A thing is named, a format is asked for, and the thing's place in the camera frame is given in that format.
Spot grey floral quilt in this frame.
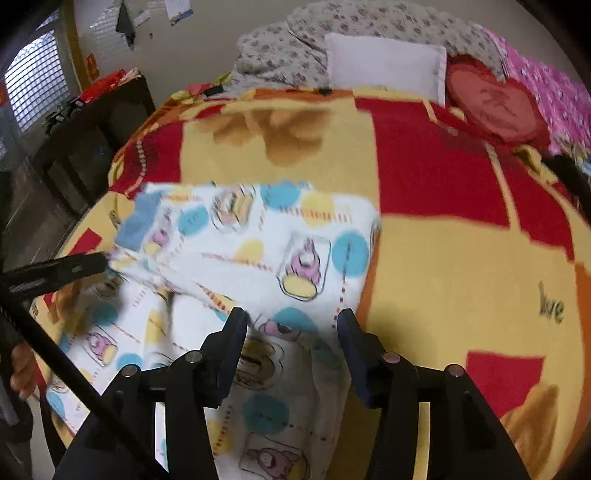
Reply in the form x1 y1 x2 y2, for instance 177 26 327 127
224 1 505 97

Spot white patterned baby garment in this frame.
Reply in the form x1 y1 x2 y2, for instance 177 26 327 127
59 183 380 479

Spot small black device on bed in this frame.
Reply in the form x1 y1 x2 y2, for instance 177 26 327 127
199 83 224 97

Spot wall paper notice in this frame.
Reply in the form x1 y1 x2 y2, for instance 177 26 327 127
164 0 193 26

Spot white square pillow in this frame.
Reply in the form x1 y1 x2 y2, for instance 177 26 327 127
325 33 447 105

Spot dark wooden side table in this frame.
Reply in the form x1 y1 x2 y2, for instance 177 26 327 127
33 75 155 219

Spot red items on table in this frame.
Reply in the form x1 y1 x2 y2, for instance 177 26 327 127
78 68 140 104

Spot left hand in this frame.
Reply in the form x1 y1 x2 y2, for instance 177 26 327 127
10 342 37 400

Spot window with grille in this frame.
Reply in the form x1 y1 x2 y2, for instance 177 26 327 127
4 30 69 132

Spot pink patterned blanket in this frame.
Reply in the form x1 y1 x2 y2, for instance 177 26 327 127
485 29 590 161

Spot red heart cushion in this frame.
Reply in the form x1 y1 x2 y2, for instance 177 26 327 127
446 54 550 152

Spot yellow red love blanket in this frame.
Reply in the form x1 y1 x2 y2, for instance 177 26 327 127
29 87 591 480

